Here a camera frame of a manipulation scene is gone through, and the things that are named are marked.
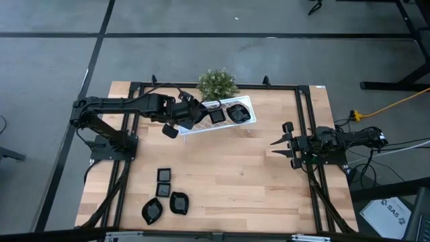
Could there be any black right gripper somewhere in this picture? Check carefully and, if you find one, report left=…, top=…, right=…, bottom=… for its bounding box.
left=269, top=121, right=319, bottom=169

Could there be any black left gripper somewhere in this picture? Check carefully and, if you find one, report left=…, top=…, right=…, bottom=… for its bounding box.
left=157, top=90, right=211, bottom=139

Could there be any small black square plate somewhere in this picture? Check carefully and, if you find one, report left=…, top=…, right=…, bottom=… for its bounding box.
left=208, top=108, right=226, bottom=124
left=155, top=182, right=171, bottom=198
left=157, top=167, right=172, bottom=183

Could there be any black oval plate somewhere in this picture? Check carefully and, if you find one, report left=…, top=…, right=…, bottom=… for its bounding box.
left=225, top=103, right=252, bottom=124
left=169, top=191, right=189, bottom=216
left=141, top=197, right=164, bottom=226

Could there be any potted green artificial plant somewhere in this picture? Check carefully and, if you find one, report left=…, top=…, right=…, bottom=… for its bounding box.
left=196, top=68, right=241, bottom=102

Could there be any silver aluminium bar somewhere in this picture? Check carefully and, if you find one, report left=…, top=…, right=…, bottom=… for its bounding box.
left=103, top=231, right=146, bottom=242
left=290, top=233, right=332, bottom=242

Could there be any white printed paper sheet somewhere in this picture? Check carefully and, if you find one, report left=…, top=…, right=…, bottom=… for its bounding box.
left=358, top=196, right=413, bottom=240

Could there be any black laptop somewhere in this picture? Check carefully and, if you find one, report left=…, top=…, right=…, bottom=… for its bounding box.
left=402, top=186, right=430, bottom=242

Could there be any black stand foot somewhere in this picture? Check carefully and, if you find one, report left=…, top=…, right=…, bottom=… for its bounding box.
left=0, top=146, right=27, bottom=162

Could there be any white wire rack shelf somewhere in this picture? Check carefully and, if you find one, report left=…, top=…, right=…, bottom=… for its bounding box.
left=177, top=95, right=258, bottom=145

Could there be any yellow extension cable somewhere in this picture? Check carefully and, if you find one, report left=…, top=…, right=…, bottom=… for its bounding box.
left=350, top=86, right=430, bottom=122

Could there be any black desk frame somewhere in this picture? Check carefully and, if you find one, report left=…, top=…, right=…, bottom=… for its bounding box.
left=359, top=0, right=430, bottom=92

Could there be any white floor cable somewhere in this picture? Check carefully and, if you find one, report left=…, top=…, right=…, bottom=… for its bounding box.
left=347, top=139, right=430, bottom=165

